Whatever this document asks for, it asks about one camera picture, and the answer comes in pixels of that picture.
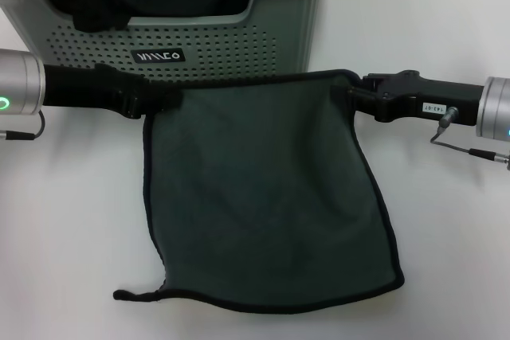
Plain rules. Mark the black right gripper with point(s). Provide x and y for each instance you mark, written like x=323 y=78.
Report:
x=406 y=93

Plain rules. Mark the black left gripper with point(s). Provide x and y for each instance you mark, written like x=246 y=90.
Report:
x=79 y=87

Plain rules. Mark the dark green towel black trim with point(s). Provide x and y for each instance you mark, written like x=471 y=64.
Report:
x=259 y=177

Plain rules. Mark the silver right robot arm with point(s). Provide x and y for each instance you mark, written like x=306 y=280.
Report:
x=496 y=107

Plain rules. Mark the green perforated plastic storage box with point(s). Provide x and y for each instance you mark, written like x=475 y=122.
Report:
x=239 y=45

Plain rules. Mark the black brand label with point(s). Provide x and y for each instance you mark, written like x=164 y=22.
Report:
x=157 y=56

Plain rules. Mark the white numbered label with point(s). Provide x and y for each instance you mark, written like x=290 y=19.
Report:
x=434 y=108

